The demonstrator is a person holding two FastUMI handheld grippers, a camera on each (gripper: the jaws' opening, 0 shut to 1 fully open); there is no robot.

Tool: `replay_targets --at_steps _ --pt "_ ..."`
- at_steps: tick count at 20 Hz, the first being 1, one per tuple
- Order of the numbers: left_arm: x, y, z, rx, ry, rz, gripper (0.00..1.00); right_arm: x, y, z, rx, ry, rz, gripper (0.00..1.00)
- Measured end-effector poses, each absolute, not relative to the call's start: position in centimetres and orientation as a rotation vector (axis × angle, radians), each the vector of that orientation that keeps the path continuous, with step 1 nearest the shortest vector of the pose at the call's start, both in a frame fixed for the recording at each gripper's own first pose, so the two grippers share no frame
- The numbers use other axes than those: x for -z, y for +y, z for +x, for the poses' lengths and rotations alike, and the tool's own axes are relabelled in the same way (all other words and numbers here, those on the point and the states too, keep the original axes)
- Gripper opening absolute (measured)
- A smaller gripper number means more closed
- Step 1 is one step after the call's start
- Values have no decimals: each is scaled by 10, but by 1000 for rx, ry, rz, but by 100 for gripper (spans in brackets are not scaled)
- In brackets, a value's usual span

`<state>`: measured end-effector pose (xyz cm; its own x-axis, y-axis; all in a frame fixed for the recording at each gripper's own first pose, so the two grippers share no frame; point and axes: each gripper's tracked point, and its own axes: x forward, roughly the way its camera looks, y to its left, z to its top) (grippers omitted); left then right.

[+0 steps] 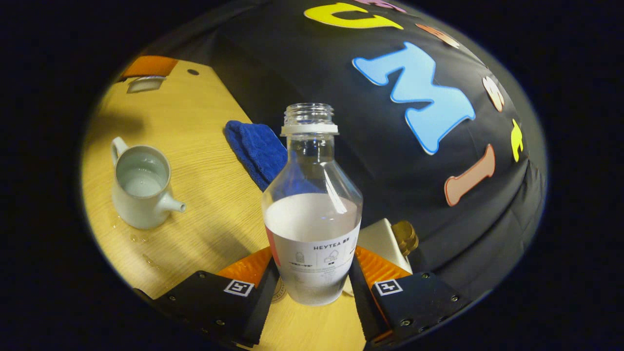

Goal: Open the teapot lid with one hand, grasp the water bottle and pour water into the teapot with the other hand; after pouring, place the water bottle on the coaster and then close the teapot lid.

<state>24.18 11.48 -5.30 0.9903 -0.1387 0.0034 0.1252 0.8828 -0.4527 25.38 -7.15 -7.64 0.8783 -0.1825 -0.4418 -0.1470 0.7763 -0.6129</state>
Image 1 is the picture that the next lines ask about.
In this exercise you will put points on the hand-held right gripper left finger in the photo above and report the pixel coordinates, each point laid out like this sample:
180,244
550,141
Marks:
263,307

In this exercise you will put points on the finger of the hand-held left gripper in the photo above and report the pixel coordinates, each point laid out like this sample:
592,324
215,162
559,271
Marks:
148,67

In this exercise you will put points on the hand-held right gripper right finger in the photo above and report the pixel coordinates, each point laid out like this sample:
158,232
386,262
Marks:
365,307

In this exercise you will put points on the white teacup lid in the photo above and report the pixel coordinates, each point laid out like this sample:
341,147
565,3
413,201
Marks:
146,84

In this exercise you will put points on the round cork coaster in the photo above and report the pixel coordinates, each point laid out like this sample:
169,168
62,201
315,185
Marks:
279,291

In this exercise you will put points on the clear plastic water bottle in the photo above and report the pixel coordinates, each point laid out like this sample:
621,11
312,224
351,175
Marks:
312,229

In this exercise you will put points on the white ceramic teacup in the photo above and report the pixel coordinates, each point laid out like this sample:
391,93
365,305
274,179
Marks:
141,209

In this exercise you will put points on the cream white toaster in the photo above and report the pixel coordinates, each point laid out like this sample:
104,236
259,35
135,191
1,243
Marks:
382,243

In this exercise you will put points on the blue towel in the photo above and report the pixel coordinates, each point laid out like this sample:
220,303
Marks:
258,151

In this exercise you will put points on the black backdrop cloth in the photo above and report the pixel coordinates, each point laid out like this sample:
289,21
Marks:
302,58

